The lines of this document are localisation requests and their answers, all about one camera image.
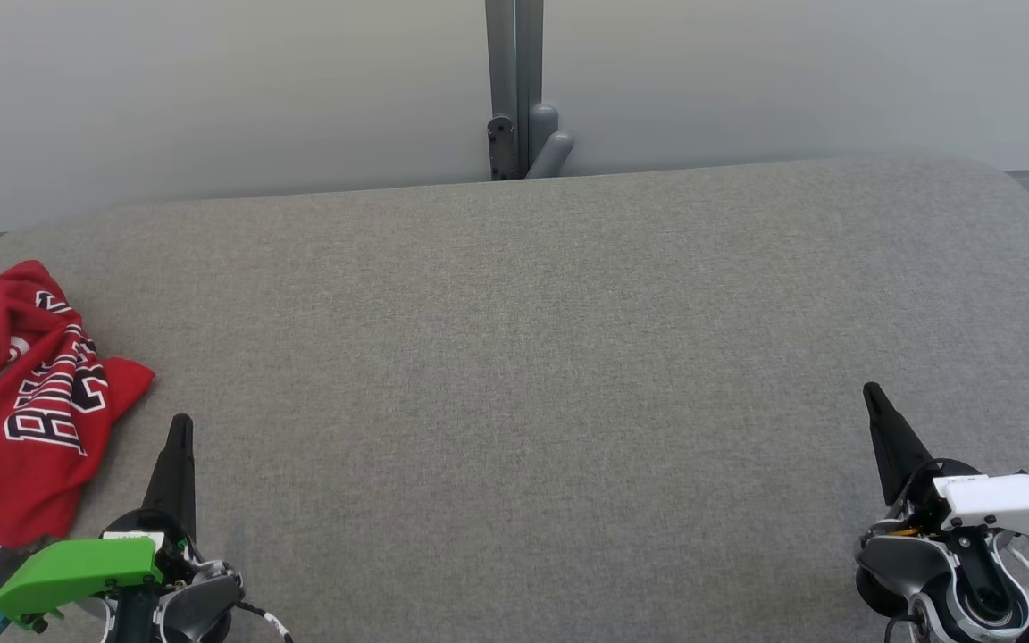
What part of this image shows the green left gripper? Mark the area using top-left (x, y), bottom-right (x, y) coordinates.
top-left (0, 413), bottom-right (198, 629)

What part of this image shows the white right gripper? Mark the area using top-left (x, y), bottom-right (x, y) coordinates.
top-left (863, 382), bottom-right (1029, 543)

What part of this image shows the red jersey with white sleeves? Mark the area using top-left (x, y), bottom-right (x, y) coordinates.
top-left (0, 260), bottom-right (156, 613)

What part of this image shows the grey fabric sofa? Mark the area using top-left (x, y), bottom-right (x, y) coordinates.
top-left (0, 156), bottom-right (1029, 643)

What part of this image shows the grey rounded tube foot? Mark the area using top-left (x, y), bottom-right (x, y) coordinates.
top-left (527, 103), bottom-right (575, 180)

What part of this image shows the dark perforated post bracket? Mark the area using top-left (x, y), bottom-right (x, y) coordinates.
top-left (488, 114), bottom-right (519, 181)

